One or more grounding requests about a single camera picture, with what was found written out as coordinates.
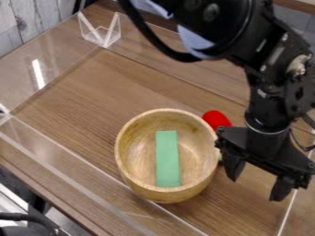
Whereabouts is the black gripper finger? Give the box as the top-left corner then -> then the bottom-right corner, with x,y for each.
221,149 -> 245,182
269,176 -> 295,202

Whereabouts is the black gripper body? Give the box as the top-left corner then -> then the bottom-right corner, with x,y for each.
215,126 -> 315,188

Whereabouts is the red plush strawberry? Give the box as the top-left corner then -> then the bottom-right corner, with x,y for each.
201,111 -> 232,130

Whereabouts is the wooden bowl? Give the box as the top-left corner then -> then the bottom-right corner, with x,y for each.
114,109 -> 220,204

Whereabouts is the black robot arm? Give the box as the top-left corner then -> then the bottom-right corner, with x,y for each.
117,0 -> 315,201

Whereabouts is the green rectangular block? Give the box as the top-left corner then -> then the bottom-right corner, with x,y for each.
154,131 -> 181,188

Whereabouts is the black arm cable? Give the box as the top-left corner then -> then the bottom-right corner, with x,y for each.
288,113 -> 315,152

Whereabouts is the clear acrylic enclosure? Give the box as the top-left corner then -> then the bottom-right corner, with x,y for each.
0,11 -> 315,236

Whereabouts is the black metal bracket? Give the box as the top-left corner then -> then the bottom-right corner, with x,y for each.
26,206 -> 61,236

